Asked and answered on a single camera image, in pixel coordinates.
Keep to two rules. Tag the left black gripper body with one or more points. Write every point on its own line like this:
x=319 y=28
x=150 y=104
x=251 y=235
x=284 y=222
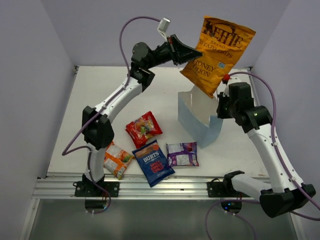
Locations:
x=169 y=51

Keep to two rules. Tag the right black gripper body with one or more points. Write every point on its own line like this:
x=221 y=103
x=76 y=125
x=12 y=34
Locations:
x=226 y=109

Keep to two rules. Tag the light blue paper bag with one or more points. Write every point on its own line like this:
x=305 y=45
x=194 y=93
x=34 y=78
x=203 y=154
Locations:
x=197 y=113

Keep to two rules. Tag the yellow Kettle chips bag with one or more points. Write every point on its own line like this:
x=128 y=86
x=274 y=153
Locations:
x=222 y=44

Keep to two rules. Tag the red gummy candy bag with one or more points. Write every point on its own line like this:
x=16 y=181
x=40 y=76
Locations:
x=143 y=129

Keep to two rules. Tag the blue Burts chips bag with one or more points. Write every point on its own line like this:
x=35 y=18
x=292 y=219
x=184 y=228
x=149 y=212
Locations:
x=153 y=163

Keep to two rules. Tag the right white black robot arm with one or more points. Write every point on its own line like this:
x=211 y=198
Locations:
x=286 y=190

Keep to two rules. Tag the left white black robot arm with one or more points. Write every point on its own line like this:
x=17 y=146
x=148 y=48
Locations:
x=97 y=121

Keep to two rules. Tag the red emergency knob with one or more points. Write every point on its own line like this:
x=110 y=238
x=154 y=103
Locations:
x=226 y=79

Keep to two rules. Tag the purple snack packet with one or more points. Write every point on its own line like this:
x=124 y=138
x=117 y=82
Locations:
x=182 y=154

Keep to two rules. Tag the orange snack packet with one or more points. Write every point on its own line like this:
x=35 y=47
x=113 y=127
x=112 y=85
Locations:
x=117 y=160

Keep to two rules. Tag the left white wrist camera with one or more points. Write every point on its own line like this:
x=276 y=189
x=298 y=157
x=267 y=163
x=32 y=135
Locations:
x=163 y=27

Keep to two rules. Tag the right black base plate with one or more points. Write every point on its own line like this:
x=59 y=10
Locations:
x=216 y=189

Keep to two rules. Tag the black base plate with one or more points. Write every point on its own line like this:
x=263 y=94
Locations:
x=216 y=189
x=88 y=189

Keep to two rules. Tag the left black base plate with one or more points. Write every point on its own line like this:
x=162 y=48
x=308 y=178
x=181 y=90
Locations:
x=88 y=189

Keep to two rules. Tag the aluminium mounting rail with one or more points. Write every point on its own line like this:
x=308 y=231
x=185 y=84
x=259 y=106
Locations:
x=132 y=187

